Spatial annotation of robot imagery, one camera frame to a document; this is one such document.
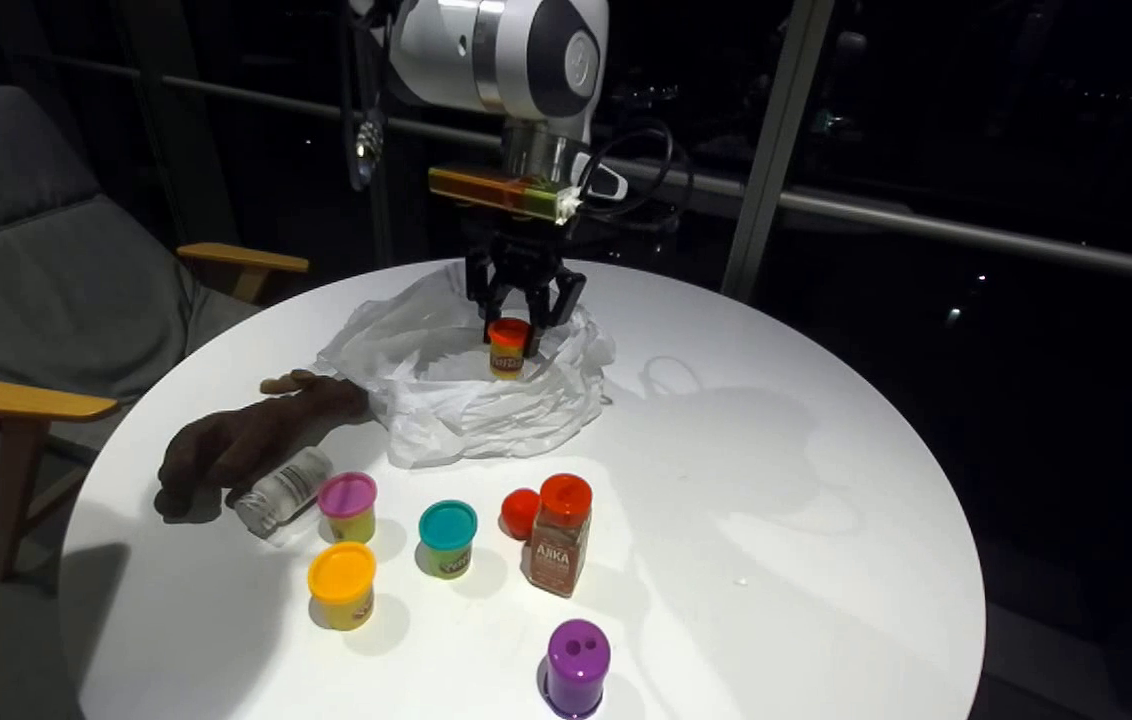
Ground brown plush toy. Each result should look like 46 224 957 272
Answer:
153 367 380 526

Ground grey metal railing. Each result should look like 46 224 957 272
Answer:
36 53 1132 290

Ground cable with silver connector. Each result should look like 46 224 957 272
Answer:
341 0 392 192

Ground teal lid dough tub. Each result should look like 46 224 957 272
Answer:
415 494 481 578

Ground grey metal post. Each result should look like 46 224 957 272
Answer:
722 0 841 297

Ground black camera cable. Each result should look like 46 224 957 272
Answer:
580 118 706 218

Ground crumpled white plastic bag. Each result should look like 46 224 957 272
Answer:
311 265 621 472

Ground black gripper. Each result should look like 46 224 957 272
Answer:
464 216 593 337

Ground pink lid dough tub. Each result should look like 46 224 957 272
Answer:
315 466 383 549

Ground yellow lid dough tub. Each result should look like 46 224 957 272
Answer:
306 541 380 633

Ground grey chair wooden armrests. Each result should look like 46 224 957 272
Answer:
0 82 315 583

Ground orange lid spice jar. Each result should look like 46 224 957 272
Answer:
521 472 596 600

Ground purple dough tub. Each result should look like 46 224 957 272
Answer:
540 616 615 720

